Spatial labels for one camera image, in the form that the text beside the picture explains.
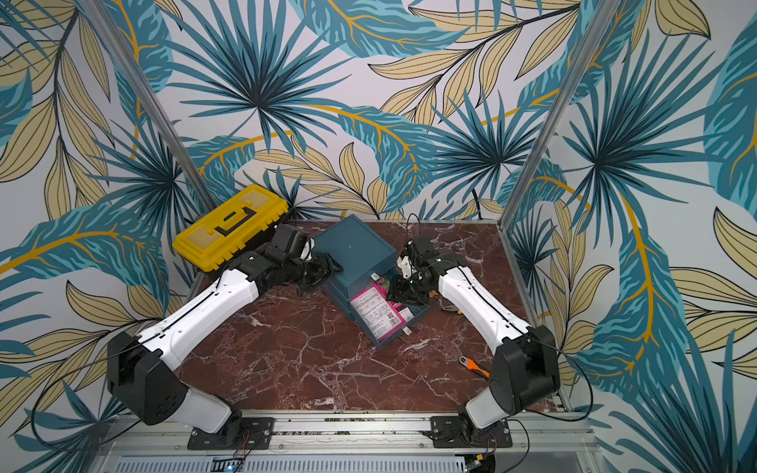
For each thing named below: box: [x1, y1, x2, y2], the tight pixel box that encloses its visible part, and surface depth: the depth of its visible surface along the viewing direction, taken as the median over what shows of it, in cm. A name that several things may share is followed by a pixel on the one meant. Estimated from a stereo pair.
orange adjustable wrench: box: [458, 355, 491, 380], surface depth 86 cm
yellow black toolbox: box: [171, 184, 289, 272], surface depth 97 cm
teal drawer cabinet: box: [313, 213, 398, 319], surface depth 84 cm
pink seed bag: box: [348, 281, 408, 342], surface depth 88 cm
